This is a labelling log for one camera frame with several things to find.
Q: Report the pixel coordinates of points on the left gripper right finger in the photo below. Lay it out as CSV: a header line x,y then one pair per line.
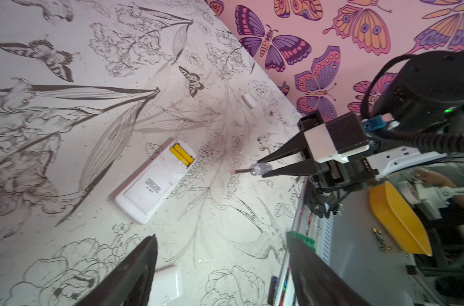
x,y
314,281

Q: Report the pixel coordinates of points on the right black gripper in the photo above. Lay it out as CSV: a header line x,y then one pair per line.
x,y
327,190

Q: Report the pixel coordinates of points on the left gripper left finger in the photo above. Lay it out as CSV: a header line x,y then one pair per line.
x,y
130,283

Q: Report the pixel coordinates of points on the white battery cover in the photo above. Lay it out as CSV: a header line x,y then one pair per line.
x,y
166,286
249,101

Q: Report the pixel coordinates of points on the thin grey screwdriver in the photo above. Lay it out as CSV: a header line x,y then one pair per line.
x,y
257,169

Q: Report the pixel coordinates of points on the yellow battery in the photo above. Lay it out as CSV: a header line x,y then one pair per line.
x,y
179,156
186,156

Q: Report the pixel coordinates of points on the person forearm outside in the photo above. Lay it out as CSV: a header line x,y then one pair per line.
x,y
439,180

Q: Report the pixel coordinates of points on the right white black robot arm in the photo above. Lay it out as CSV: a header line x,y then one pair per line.
x,y
411,114

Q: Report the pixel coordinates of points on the yellow plastic scoop outside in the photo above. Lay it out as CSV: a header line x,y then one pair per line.
x,y
399,219

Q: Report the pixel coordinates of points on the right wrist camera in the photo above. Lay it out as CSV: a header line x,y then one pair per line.
x,y
337,140

